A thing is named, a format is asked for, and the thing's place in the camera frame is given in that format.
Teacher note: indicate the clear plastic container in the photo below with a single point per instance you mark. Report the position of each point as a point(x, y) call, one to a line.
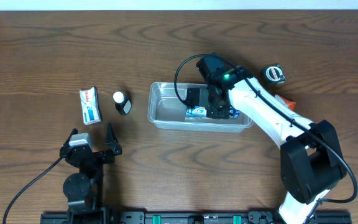
point(167, 112)

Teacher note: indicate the green square ointment box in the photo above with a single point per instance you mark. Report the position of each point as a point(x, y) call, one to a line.
point(273, 75)

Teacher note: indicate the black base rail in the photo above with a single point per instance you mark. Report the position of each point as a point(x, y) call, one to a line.
point(138, 217)

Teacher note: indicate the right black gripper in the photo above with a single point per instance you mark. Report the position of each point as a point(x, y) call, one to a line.
point(217, 112)

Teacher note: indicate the black bottle white cap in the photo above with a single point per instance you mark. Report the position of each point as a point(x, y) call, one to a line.
point(122, 103)

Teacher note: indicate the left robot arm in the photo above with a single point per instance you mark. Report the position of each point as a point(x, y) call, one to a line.
point(84, 189)

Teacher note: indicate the white medicine box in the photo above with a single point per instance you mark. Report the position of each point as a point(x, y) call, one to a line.
point(89, 106)

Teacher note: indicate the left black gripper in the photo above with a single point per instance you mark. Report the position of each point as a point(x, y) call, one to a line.
point(95, 156)

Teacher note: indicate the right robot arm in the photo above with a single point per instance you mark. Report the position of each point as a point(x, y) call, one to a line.
point(311, 161)

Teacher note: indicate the red medicine sachet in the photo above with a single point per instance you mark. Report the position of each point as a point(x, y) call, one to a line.
point(288, 103)

